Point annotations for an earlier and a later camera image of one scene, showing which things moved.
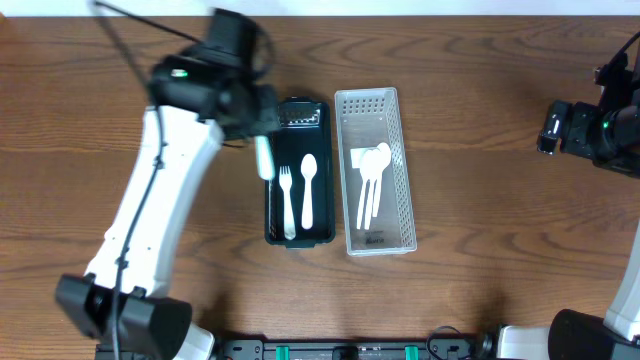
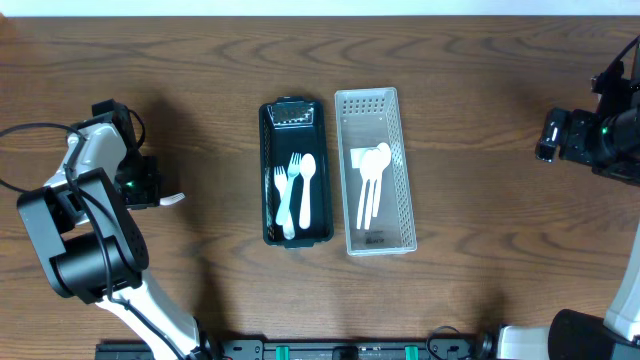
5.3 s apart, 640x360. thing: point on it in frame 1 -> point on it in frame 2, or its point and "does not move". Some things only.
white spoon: (366, 170) does not move
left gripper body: (267, 118) -> (147, 187)
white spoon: (381, 158) does not move
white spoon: (372, 165) does not move
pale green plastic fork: (264, 158) -> (293, 171)
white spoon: (309, 167) does not move
